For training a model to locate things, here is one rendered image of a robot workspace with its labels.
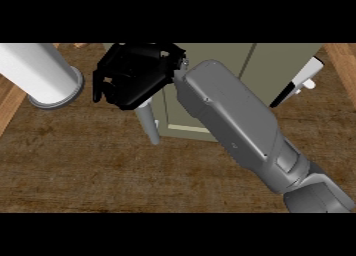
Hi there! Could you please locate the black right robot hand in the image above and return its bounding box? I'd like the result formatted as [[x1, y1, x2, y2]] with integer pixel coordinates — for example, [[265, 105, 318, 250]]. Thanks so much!
[[91, 42, 189, 112]]

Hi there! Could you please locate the olive green cabinet door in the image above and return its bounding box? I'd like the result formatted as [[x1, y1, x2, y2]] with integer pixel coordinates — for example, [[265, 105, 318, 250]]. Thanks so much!
[[101, 42, 258, 143]]

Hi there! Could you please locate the white cylinder with grey rim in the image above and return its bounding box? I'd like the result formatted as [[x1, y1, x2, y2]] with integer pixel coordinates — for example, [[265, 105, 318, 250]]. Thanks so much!
[[0, 42, 85, 110]]

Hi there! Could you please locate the grey cabinet door handle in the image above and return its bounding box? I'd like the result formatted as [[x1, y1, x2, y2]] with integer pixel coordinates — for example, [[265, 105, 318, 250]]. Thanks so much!
[[134, 99, 162, 146]]

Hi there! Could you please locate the white and black handle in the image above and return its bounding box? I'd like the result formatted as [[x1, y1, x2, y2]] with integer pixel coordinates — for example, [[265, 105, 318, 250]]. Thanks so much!
[[268, 55, 326, 109]]

